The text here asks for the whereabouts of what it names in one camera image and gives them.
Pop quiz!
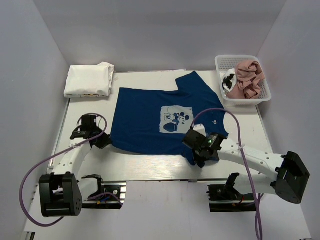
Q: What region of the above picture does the white t shirt stack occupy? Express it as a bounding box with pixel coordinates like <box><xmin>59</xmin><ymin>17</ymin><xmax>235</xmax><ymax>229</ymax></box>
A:
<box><xmin>63</xmin><ymin>62</ymin><xmax>115</xmax><ymax>98</ymax></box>

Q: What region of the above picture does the blue t shirt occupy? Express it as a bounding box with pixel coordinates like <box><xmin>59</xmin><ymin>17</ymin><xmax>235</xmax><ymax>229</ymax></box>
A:
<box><xmin>110</xmin><ymin>71</ymin><xmax>229</xmax><ymax>166</ymax></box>

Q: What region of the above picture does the white black printed t shirt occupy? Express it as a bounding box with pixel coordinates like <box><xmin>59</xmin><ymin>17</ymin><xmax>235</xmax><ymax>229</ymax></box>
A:
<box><xmin>222</xmin><ymin>68</ymin><xmax>237</xmax><ymax>99</ymax></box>

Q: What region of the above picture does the pink t shirt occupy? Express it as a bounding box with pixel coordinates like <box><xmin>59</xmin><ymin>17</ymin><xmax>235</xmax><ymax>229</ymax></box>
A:
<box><xmin>226</xmin><ymin>60</ymin><xmax>265</xmax><ymax>99</ymax></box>

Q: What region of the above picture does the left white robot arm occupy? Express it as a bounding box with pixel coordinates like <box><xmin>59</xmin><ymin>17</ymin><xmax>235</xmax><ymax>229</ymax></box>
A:
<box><xmin>39</xmin><ymin>113</ymin><xmax>112</xmax><ymax>218</ymax></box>

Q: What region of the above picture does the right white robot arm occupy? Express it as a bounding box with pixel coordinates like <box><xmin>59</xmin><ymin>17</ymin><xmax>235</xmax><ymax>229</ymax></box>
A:
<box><xmin>182</xmin><ymin>124</ymin><xmax>310</xmax><ymax>204</ymax></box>

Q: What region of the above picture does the white plastic basket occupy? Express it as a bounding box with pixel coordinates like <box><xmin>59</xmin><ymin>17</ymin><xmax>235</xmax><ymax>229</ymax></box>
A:
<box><xmin>215</xmin><ymin>55</ymin><xmax>272</xmax><ymax>107</ymax></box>

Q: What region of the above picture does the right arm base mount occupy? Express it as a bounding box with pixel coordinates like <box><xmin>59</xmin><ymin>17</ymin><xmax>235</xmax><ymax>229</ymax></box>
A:
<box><xmin>206</xmin><ymin>173</ymin><xmax>256</xmax><ymax>213</ymax></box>

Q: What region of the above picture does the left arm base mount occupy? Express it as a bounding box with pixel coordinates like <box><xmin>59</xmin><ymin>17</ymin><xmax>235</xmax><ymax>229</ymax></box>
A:
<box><xmin>82</xmin><ymin>181</ymin><xmax>127</xmax><ymax>210</ymax></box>

